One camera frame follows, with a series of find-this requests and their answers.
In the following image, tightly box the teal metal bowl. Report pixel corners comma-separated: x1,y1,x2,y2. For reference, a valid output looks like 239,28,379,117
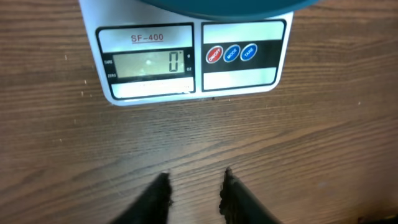
142,0,318,21

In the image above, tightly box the white digital kitchen scale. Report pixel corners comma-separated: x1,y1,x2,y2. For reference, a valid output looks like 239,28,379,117
80,0,294,106

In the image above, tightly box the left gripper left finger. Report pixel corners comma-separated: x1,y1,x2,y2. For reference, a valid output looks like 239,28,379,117
110,172,172,224

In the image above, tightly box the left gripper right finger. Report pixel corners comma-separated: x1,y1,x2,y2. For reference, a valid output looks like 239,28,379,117
219,167,280,224

